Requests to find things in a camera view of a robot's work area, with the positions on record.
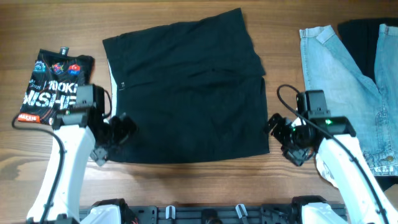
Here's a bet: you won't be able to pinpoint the folded black printed jersey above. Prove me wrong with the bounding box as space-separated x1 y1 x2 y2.
17 47 95 125

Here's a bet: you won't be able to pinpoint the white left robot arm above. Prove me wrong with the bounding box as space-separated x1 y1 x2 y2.
26 85 138 223

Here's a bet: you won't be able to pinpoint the black garment in pile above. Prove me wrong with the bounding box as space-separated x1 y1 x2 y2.
337 17 397 82

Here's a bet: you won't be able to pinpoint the light blue denim jeans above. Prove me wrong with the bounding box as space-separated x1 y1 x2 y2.
299 24 397 177

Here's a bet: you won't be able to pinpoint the black t-shirt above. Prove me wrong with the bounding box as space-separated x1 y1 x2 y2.
103 8 269 164

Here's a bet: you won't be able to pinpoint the white garment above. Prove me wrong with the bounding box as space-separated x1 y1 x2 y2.
315 153 341 189

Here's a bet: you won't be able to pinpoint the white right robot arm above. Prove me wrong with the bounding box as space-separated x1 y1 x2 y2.
267 90 397 223

